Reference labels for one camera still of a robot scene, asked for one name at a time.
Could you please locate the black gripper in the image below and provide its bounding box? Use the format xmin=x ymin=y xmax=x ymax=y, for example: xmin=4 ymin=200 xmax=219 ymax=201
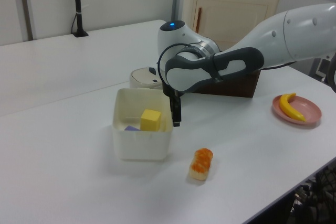
xmin=162 ymin=81 xmax=185 ymax=127

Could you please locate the white plastic box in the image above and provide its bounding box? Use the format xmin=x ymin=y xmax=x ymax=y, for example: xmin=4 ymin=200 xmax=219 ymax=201
xmin=112 ymin=88 xmax=174 ymax=161

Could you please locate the brown drawer box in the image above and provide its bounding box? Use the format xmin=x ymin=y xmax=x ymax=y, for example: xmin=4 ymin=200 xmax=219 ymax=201
xmin=193 ymin=69 xmax=262 ymax=99

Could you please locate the yellow cube block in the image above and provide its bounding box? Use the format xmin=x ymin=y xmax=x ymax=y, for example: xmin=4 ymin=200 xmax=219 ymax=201
xmin=140 ymin=108 xmax=162 ymax=132

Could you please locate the beige mini trash can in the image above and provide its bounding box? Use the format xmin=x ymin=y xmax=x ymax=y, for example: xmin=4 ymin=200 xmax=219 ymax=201
xmin=129 ymin=67 xmax=165 ymax=90

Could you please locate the toy salmon roe sushi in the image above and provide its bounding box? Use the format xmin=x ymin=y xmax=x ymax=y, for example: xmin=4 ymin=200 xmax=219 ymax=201
xmin=188 ymin=147 xmax=214 ymax=182

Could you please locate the yellow toy banana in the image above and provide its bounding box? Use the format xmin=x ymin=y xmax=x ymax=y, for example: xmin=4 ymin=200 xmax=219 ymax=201
xmin=278 ymin=92 xmax=307 ymax=122

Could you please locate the cream toy cabinet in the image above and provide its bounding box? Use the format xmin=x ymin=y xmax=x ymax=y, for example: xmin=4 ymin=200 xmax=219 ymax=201
xmin=182 ymin=0 xmax=283 ymax=51

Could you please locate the pink plate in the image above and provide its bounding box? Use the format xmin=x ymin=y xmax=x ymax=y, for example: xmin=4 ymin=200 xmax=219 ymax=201
xmin=271 ymin=94 xmax=322 ymax=126

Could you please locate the black pole with clamp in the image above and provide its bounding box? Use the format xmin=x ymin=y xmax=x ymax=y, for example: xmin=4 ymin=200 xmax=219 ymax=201
xmin=70 ymin=0 xmax=89 ymax=38

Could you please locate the black mesh object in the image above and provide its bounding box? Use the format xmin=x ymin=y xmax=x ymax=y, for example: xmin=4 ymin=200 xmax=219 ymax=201
xmin=287 ymin=155 xmax=336 ymax=224

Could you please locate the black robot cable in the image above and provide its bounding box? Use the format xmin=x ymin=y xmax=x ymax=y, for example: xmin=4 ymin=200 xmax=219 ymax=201
xmin=156 ymin=42 xmax=196 ymax=91

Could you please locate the grey metal frame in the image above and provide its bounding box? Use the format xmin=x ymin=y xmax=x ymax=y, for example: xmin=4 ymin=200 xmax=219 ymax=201
xmin=309 ymin=56 xmax=334 ymax=84

